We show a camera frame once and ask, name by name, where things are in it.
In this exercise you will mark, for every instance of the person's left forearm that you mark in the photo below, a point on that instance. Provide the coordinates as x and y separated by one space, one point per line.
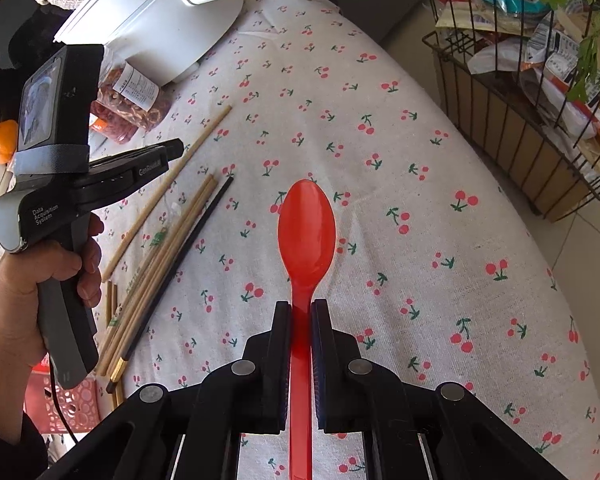
0 430

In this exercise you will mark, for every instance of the black microwave oven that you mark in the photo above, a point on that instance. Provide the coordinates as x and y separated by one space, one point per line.
10 35

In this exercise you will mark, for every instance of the person's left hand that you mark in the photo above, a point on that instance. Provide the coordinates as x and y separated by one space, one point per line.
10 310

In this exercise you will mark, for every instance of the bamboo chopsticks group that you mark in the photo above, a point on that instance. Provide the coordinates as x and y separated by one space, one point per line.
190 210

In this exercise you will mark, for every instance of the grey metal cabinet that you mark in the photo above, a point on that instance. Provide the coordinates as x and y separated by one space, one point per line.
380 10

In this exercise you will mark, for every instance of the green leafy plant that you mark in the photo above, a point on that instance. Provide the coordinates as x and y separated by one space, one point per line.
595 45

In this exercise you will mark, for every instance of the red plastic spoon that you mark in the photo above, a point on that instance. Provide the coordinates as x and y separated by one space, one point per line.
306 230

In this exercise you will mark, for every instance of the jar of dried fruit rings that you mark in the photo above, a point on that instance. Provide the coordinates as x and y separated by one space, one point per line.
140 92

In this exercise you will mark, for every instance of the small orange pumpkin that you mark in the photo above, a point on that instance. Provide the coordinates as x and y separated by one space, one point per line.
4 142

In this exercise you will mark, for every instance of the wooden chopstick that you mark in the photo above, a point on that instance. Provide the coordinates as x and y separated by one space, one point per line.
211 132
198 211
109 305
115 305

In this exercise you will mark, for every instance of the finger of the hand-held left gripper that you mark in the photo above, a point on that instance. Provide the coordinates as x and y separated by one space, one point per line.
150 171
174 150

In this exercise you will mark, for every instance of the jar of red berries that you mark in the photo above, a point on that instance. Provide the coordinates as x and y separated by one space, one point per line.
112 122

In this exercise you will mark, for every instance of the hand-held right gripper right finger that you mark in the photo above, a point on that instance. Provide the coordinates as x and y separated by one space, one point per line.
320 360

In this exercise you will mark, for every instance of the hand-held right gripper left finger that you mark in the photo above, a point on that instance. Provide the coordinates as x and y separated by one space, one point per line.
283 360

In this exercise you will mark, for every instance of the pink perforated utensil holder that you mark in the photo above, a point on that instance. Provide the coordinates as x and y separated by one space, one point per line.
80 405

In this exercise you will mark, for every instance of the cherry print tablecloth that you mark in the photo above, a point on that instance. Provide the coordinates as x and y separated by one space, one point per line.
380 160

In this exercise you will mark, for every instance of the white electric pot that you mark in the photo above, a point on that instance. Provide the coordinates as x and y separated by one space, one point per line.
145 30

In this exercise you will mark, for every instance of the black chopstick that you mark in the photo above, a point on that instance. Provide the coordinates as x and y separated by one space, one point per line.
196 231

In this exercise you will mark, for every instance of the pile of snack packets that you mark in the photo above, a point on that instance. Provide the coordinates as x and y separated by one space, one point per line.
555 60

